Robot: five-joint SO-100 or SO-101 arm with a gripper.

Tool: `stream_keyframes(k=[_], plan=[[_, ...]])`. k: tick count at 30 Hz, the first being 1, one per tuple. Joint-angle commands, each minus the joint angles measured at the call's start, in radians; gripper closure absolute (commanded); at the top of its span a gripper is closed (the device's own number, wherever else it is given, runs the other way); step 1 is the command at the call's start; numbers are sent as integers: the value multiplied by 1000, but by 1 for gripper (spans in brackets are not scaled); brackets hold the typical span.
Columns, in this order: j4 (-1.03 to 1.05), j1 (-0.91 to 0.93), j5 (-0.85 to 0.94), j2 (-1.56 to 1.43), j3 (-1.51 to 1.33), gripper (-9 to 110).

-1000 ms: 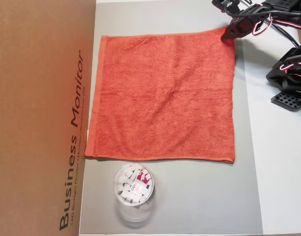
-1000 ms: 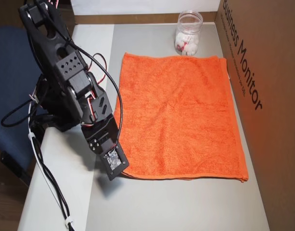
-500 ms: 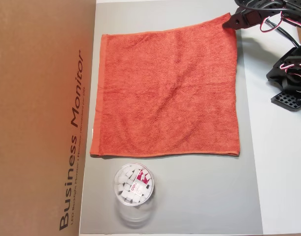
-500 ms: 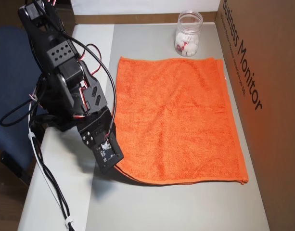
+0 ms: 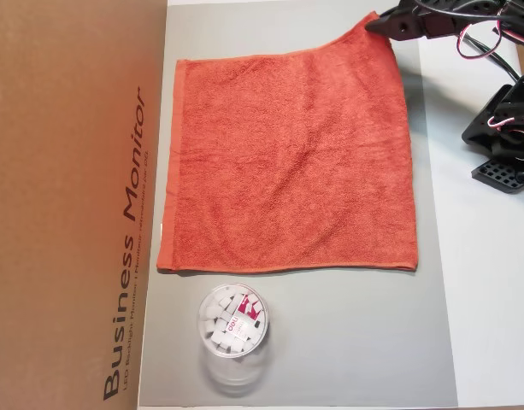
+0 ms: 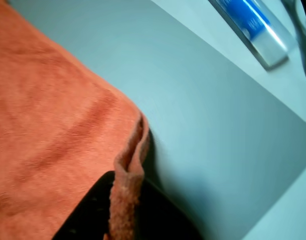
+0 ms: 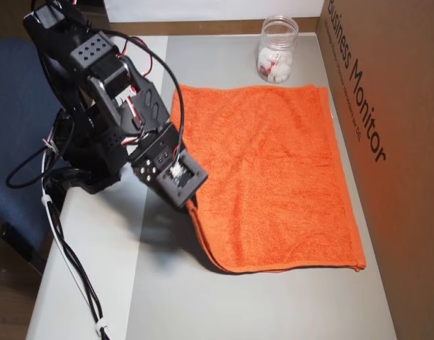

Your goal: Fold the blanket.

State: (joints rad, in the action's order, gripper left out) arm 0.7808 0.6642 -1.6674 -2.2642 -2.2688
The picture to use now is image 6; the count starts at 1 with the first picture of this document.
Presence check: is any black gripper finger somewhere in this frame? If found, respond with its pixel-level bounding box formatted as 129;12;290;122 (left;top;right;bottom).
52;171;116;240
139;178;193;240

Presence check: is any orange terry towel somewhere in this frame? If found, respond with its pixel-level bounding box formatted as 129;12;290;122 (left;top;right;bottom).
0;0;151;240

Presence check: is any grey desk mat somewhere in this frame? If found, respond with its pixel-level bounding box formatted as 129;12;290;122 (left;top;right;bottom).
7;0;306;240

